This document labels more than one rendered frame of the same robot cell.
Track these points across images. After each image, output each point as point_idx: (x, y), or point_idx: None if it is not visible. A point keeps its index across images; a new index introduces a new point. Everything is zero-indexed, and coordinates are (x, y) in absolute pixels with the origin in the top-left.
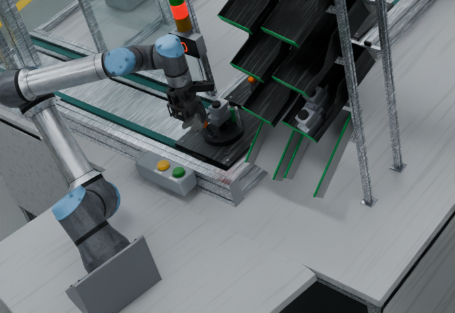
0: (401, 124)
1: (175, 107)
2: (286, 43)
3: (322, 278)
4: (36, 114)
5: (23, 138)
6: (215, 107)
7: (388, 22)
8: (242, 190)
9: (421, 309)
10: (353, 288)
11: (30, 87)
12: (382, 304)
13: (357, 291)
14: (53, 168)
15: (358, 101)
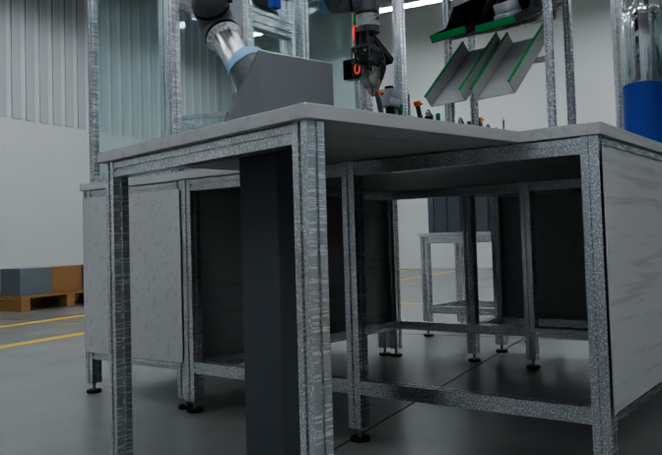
0: None
1: (361, 43)
2: None
3: (523, 138)
4: (223, 31)
5: (148, 202)
6: (389, 87)
7: None
8: None
9: (628, 231)
10: (564, 126)
11: None
12: (602, 133)
13: (570, 126)
14: (172, 228)
15: (551, 6)
